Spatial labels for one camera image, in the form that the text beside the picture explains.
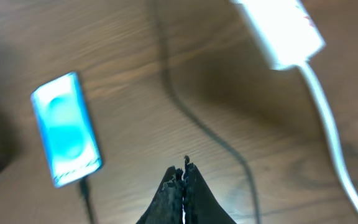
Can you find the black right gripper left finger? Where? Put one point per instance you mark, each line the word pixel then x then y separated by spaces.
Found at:
pixel 166 206

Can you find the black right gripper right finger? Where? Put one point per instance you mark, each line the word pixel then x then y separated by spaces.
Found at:
pixel 199 203

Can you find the blue screen smartphone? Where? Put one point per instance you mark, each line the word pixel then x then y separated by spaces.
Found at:
pixel 70 145

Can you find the white power strip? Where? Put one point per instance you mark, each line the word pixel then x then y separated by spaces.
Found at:
pixel 283 29

